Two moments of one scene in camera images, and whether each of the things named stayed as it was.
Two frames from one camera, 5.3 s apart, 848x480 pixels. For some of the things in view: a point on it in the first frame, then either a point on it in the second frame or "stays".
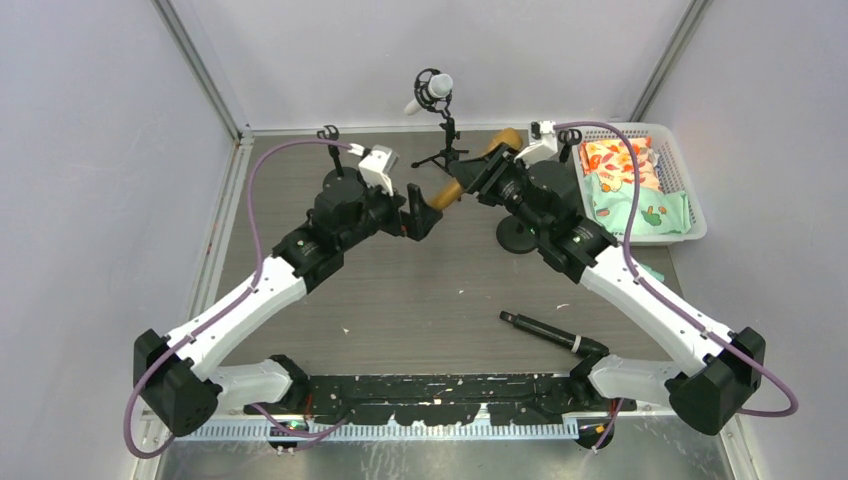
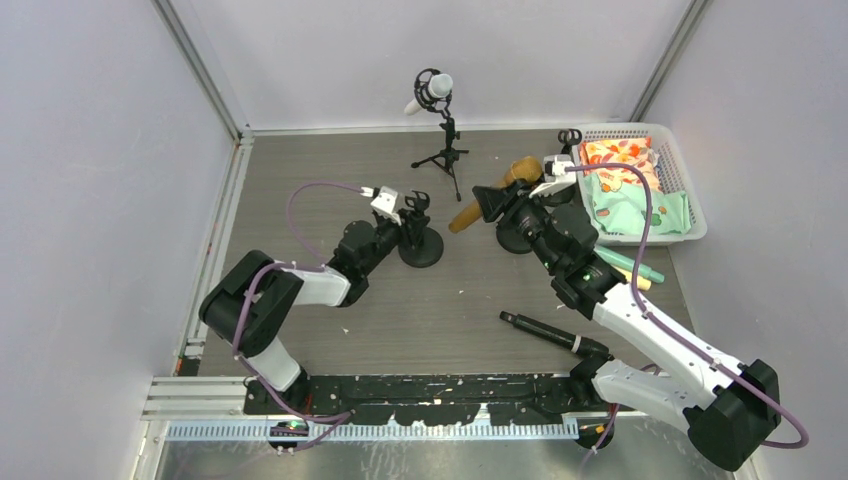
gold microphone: [455, 190] -> [523, 168]
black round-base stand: [515, 236] stays
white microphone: [439, 86] stays
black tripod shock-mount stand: [442, 106] stays
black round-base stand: [338, 184] -> [421, 245]
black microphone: [593, 351] stays
